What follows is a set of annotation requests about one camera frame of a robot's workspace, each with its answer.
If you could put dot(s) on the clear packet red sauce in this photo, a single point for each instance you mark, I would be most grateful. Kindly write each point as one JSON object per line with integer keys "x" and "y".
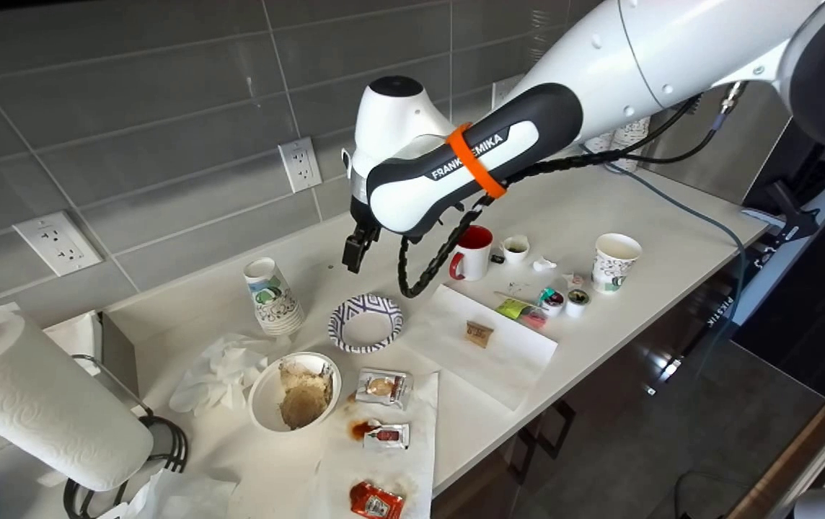
{"x": 380, "y": 434}

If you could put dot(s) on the pink flat packet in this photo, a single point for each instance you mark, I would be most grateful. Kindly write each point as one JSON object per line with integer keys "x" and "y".
{"x": 536, "y": 320}

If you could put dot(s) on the dark wood base cabinet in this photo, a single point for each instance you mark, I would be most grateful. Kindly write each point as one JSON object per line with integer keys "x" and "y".
{"x": 566, "y": 451}

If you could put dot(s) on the wooden frame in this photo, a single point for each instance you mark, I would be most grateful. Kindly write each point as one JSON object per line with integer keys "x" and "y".
{"x": 798, "y": 451}

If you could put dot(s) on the blue patterned paper plate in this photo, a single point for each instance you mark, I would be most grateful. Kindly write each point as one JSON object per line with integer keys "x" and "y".
{"x": 369, "y": 327}

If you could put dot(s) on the small dark pod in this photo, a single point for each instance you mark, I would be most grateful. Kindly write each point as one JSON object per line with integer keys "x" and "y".
{"x": 498, "y": 258}

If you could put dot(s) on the small white pod cup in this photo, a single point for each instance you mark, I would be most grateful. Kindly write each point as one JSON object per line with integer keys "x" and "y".
{"x": 578, "y": 304}

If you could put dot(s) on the green flat packet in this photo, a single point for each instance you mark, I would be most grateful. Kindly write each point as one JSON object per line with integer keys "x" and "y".
{"x": 511, "y": 308}

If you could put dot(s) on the white paper towel roll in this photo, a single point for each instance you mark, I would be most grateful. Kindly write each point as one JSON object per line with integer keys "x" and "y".
{"x": 38, "y": 403}

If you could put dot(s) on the white mug red interior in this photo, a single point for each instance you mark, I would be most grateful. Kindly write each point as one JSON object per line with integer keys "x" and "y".
{"x": 475, "y": 258}

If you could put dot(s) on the floral paper cup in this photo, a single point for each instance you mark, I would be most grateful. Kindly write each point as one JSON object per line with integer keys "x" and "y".
{"x": 272, "y": 297}
{"x": 617, "y": 262}

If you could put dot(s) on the brown food piece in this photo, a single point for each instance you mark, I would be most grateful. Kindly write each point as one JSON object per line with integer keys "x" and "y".
{"x": 480, "y": 336}

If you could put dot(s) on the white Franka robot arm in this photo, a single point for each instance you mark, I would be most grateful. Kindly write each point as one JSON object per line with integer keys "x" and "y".
{"x": 625, "y": 57}

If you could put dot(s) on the beige crumbly food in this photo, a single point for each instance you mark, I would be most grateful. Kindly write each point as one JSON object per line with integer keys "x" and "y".
{"x": 305, "y": 399}

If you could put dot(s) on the packaged snacks on board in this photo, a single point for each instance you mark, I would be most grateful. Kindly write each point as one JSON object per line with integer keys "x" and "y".
{"x": 423, "y": 461}

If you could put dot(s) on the blue grey robot stand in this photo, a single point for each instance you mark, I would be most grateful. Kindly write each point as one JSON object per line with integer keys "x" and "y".
{"x": 790, "y": 269}

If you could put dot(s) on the small pod green lid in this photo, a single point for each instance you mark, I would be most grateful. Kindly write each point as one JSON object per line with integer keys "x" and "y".
{"x": 553, "y": 301}

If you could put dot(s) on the white round bowl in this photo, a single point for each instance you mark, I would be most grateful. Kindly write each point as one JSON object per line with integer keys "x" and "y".
{"x": 269, "y": 393}

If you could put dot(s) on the white double wall outlet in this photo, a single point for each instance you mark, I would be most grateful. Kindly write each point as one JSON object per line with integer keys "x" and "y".
{"x": 500, "y": 89}

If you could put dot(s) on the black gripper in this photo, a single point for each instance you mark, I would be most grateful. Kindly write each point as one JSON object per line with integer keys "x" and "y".
{"x": 366, "y": 232}

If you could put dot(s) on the white rectangular plate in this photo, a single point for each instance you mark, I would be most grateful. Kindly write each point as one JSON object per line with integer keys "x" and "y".
{"x": 508, "y": 363}

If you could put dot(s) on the black paper towel holder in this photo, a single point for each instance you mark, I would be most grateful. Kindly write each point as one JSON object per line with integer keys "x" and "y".
{"x": 168, "y": 447}

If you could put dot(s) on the crumpled clear plastic wrap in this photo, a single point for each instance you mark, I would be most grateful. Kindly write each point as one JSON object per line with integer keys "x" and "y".
{"x": 221, "y": 375}

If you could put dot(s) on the small white lid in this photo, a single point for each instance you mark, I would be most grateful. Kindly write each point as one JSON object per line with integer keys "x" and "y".
{"x": 544, "y": 262}

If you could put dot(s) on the clear packet brown sauce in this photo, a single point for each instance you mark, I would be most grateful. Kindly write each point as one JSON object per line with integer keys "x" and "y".
{"x": 383, "y": 388}

